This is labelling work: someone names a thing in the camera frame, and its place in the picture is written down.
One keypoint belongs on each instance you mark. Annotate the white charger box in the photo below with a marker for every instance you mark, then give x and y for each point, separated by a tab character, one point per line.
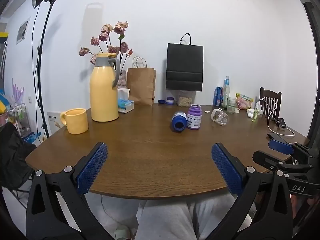
260	112

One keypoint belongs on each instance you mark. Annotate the dried pink flower bouquet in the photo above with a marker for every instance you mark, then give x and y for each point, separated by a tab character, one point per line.
121	27

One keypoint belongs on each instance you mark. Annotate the yellow mug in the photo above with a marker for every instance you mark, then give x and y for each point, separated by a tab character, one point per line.
76	121

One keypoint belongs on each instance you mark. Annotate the brown paper bag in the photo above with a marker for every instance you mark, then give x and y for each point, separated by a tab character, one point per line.
141	85

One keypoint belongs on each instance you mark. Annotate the black paper bag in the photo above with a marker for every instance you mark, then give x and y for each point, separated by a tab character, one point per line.
184	67

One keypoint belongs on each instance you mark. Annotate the tall clear bottle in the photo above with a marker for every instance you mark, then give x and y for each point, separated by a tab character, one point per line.
226	92

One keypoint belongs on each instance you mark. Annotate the blue bottle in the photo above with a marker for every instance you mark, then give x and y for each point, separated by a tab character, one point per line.
179	120

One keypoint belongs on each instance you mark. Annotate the pink snack packet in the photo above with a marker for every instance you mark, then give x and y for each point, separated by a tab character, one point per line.
243	102

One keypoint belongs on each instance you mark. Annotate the white flat box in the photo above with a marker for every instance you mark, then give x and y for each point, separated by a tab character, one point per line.
53	121

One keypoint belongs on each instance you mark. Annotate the blue drink can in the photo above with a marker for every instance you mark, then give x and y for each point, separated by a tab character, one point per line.
217	96

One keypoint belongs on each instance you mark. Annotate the wall poster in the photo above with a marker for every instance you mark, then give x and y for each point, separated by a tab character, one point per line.
23	31

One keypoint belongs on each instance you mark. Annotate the small purple jar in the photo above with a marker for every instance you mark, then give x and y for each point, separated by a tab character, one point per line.
170	101

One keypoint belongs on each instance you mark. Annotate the clear plastic jar on side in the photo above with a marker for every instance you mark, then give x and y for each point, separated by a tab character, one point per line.
220	117

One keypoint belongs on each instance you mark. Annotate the purple bottle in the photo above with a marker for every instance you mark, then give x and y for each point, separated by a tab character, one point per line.
194	117

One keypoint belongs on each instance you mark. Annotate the small black device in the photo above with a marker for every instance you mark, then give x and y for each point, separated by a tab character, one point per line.
282	123

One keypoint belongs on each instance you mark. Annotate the black cloth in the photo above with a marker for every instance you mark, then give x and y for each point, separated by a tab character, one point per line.
13	155

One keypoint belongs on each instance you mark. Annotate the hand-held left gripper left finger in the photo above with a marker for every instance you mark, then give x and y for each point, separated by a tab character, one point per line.
92	167

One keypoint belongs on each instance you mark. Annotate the black light stand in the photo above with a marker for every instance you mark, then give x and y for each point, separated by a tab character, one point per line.
40	62

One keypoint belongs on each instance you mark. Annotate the person's grey pants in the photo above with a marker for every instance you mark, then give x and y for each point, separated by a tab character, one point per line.
165	220

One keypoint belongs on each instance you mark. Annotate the clear jar of oats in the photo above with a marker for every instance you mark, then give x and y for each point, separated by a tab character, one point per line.
185	99

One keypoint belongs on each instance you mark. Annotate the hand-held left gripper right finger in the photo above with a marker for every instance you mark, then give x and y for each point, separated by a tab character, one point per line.
226	170

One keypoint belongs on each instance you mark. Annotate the yellow thermos jug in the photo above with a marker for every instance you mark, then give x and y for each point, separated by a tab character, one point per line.
103	92

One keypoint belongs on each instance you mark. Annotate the tissue box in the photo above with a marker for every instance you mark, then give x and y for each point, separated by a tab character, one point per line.
124	102

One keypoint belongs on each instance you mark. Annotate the dark wooden chair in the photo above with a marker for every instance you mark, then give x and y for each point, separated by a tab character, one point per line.
271	96

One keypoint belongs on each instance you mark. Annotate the small green spray bottle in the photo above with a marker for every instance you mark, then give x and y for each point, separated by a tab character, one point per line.
254	115

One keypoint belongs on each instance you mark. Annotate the black phone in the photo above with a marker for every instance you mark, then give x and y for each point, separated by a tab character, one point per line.
274	136

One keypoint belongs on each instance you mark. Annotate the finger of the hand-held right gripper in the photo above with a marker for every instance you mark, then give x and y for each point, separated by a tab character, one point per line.
280	145
272	163

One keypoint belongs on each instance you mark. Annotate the empty clear glass cup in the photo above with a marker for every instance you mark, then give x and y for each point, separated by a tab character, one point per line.
231	105

